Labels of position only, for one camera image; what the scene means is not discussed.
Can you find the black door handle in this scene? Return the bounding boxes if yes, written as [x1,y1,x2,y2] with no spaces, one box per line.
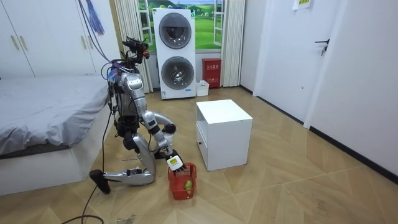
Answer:
[315,39,331,57]

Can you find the white bedside cabinet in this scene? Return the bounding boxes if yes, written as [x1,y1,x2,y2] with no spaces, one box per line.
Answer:
[195,99,254,172]

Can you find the red plastic basket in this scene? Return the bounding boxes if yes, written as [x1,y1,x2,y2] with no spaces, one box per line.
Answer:
[168,162,198,201]

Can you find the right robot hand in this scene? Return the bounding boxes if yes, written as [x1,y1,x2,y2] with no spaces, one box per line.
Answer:
[165,150,188,174]

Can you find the white door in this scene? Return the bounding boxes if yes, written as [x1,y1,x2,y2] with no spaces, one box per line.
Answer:
[253,0,342,129]

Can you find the landscape window wall poster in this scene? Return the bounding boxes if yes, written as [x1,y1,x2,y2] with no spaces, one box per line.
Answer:
[138,0,226,52]

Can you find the cable bundle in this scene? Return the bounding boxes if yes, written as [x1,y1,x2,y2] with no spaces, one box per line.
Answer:
[77,0,127,72]

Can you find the red fire cabinet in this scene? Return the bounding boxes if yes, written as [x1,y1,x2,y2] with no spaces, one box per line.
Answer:
[201,58,223,89]

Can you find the robot legs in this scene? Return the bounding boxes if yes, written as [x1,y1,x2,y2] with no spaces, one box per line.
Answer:
[89,112,177,195]

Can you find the grey bed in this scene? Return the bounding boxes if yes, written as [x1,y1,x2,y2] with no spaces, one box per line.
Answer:
[0,73,116,197]

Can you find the small white bin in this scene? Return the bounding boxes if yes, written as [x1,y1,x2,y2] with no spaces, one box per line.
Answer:
[195,80,210,97]

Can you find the black floor cable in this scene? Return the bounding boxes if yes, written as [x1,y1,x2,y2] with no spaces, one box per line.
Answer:
[61,107,113,224]

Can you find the white pleated curtain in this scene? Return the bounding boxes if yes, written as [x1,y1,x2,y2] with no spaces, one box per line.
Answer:
[113,0,154,93]
[220,0,247,88]

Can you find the white wardrobe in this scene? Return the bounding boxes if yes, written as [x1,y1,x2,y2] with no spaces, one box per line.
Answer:
[0,0,121,79]

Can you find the paper notice on door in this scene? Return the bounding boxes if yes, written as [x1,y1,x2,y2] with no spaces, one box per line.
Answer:
[292,0,312,11]

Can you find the white washing machine tower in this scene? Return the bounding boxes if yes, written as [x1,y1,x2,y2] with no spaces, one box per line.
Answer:
[152,7,198,101]

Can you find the robot body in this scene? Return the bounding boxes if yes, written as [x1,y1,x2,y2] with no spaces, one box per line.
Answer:
[101,36,150,138]

